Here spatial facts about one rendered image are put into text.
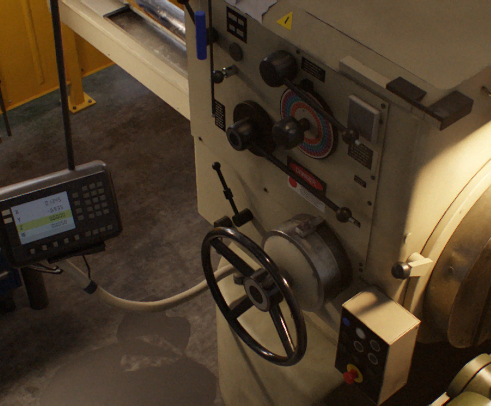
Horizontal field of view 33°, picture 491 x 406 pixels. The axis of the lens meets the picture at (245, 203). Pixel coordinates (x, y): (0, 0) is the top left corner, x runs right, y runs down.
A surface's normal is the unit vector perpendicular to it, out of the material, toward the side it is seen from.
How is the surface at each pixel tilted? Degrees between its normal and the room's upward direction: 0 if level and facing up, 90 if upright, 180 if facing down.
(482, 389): 28
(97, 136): 0
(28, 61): 90
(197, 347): 0
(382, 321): 0
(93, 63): 90
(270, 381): 90
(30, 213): 70
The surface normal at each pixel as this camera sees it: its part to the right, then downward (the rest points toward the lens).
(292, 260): -0.59, 0.09
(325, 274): 0.54, 0.04
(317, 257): 0.36, -0.31
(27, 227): 0.40, 0.34
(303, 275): -0.41, 0.36
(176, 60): 0.00, -0.73
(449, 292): -0.74, 0.26
